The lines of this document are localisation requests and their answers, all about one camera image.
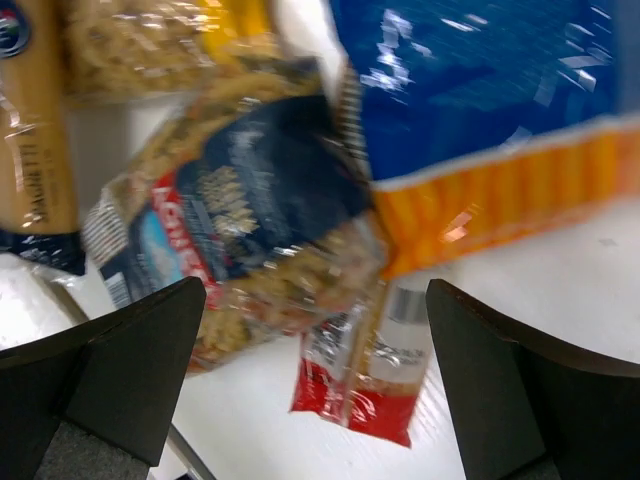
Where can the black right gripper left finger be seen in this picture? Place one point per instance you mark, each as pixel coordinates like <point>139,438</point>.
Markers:
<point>96,401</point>

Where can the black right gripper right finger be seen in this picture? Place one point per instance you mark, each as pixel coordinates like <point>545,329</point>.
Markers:
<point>528,405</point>

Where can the red spaghetti packet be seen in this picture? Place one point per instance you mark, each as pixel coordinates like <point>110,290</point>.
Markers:
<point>364,369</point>

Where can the spaghetti bag with navy ends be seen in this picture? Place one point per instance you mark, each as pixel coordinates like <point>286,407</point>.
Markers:
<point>39,214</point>

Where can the fusilli bag with dark label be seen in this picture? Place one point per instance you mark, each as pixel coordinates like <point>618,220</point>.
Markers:
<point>247,188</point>

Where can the yellow fusilli pasta bag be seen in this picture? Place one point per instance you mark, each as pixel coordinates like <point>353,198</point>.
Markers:
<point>117,51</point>

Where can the blue and orange pasta bag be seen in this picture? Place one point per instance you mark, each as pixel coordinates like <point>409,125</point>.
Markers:
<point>488,121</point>

